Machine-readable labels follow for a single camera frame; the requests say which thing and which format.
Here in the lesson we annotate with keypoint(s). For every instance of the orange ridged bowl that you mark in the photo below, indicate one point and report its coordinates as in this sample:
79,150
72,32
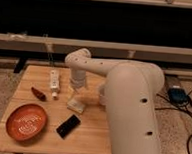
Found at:
26,122

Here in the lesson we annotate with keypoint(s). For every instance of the blue power adapter box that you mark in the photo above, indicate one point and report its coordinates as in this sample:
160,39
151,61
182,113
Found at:
177,95

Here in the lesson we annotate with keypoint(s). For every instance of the dark red chili pepper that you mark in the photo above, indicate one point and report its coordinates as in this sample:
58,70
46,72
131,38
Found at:
40,95

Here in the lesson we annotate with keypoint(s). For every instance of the white tube bottle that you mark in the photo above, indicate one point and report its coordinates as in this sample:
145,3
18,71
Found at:
54,83

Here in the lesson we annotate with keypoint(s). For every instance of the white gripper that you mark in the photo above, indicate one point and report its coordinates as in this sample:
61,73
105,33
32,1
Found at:
77,80

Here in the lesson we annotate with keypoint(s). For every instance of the black rectangular block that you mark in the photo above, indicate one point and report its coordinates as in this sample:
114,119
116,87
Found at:
67,126

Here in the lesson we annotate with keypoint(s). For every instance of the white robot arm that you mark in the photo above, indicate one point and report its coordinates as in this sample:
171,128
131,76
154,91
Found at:
130,88

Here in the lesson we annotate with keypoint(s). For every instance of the wooden table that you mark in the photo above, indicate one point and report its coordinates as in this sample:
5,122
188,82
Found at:
90,137

